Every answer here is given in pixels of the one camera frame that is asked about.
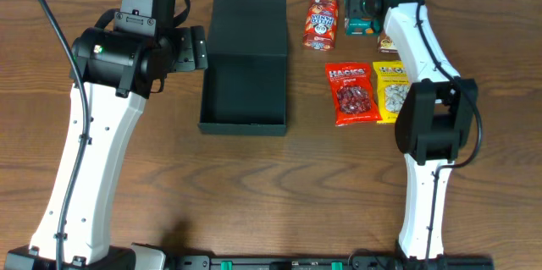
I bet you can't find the teal Good Day Chunkies box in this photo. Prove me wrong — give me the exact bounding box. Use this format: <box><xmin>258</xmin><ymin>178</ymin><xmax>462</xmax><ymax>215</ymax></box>
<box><xmin>344</xmin><ymin>0</ymin><xmax>381</xmax><ymax>36</ymax></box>

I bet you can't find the brown Pocky box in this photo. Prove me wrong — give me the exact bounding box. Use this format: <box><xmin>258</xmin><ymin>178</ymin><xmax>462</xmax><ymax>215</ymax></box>
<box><xmin>377</xmin><ymin>31</ymin><xmax>398</xmax><ymax>53</ymax></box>

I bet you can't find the black gift box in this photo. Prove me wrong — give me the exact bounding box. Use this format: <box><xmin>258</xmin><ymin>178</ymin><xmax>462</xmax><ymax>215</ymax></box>
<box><xmin>198</xmin><ymin>0</ymin><xmax>289</xmax><ymax>136</ymax></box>

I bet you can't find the red Hello Panda box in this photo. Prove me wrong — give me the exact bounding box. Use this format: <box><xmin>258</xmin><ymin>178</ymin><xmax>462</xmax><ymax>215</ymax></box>
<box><xmin>302</xmin><ymin>0</ymin><xmax>339</xmax><ymax>51</ymax></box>

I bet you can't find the red Hacks candy bag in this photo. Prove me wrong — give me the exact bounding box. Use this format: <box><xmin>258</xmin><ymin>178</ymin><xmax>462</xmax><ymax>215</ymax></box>
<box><xmin>325</xmin><ymin>62</ymin><xmax>381</xmax><ymax>126</ymax></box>

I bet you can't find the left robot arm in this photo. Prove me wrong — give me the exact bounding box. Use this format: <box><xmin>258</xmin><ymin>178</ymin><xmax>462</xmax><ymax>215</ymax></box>
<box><xmin>5</xmin><ymin>26</ymin><xmax>207</xmax><ymax>269</ymax></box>

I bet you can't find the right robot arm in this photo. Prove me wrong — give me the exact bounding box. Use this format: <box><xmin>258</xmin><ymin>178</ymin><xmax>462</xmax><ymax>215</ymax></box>
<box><xmin>360</xmin><ymin>0</ymin><xmax>491</xmax><ymax>269</ymax></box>

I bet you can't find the yellow Hacks candy bag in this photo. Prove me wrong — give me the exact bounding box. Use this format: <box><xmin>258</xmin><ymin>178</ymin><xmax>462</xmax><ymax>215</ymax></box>
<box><xmin>373</xmin><ymin>61</ymin><xmax>410</xmax><ymax>124</ymax></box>

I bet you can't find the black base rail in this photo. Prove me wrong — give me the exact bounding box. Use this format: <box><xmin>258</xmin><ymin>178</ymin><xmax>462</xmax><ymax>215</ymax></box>
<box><xmin>165</xmin><ymin>256</ymin><xmax>495</xmax><ymax>270</ymax></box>

